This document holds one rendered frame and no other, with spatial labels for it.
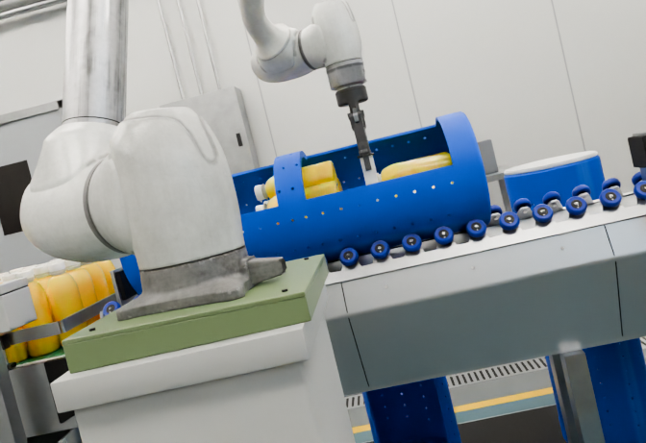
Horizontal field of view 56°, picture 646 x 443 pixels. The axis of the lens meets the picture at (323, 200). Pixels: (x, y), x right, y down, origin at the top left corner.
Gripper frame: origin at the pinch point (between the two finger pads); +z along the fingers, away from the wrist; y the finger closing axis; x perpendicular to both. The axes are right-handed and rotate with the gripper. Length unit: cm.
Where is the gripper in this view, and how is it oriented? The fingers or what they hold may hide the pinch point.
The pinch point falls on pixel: (369, 171)
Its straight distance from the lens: 145.7
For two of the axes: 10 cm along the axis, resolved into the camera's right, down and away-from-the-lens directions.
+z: 2.4, 9.7, 0.5
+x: -9.7, 2.3, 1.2
